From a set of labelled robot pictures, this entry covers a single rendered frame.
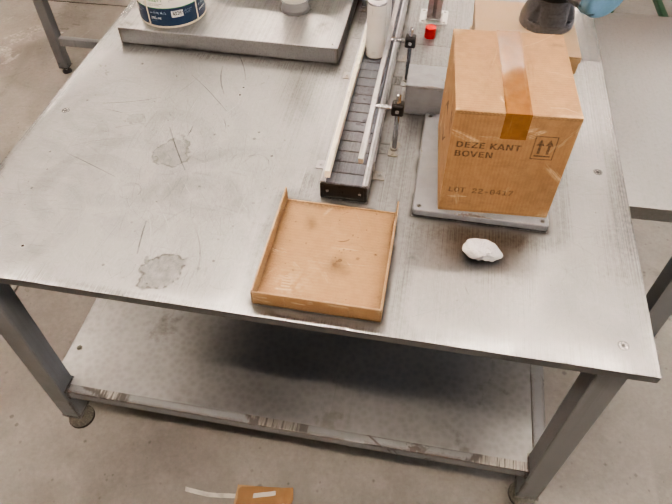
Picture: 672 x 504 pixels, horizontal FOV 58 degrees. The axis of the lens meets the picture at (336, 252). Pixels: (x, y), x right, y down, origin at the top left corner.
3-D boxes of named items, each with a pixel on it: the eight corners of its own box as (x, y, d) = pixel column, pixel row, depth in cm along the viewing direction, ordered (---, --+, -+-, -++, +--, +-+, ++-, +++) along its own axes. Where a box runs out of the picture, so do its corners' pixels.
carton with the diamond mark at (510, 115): (437, 125, 155) (453, 27, 134) (533, 132, 153) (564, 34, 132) (437, 209, 135) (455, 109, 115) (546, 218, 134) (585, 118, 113)
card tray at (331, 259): (286, 199, 140) (285, 186, 137) (398, 213, 137) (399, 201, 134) (252, 303, 121) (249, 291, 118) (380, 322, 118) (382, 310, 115)
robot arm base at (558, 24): (514, 8, 179) (522, -26, 171) (565, 8, 178) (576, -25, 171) (524, 35, 169) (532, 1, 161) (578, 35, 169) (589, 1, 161)
